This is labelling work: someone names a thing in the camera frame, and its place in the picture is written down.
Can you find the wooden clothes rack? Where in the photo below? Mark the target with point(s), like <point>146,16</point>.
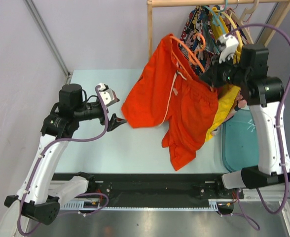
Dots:
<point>276,17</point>

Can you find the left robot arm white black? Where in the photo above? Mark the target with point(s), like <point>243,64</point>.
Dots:
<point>73,107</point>

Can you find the pink patterned shorts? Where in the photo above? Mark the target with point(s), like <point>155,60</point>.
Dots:
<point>239,102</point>

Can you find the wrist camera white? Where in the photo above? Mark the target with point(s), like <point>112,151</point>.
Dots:
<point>106,94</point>
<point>228,46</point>

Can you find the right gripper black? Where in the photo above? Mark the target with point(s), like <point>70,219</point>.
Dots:
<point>211,76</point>

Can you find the aluminium corner post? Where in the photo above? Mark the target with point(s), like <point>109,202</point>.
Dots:
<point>50,42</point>

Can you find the teal plastic hanger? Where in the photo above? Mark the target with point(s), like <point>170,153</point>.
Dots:
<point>214,26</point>

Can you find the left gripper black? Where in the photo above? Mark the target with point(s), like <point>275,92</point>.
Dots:
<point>114,121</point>

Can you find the yellow shorts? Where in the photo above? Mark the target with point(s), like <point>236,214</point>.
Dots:
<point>226,97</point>

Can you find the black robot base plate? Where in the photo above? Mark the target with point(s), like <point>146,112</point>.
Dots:
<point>159,190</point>

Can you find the orange shorts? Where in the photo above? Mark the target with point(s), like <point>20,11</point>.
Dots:
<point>169,91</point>

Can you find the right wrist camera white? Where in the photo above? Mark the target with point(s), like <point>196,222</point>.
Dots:
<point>228,46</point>

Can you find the teal plastic basket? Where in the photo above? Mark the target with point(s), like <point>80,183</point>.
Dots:
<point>239,142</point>

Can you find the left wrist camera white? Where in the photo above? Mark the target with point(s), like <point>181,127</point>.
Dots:
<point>106,94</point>

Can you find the comic print shorts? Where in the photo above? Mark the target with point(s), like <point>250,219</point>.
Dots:
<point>194,25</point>

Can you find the yellow plastic hanger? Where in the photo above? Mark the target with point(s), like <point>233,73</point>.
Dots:
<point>237,33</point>

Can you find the white cable duct strip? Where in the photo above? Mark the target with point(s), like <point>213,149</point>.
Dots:
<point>81,205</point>

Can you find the aluminium frame rail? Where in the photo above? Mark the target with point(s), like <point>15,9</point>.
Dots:
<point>269,193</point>

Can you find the orange plastic hanger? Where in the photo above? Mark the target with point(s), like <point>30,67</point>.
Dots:
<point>192,55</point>

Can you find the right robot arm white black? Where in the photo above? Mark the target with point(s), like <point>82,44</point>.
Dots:
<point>263,95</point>

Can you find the beige plastic hanger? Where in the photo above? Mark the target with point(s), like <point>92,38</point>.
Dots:
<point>245,31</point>

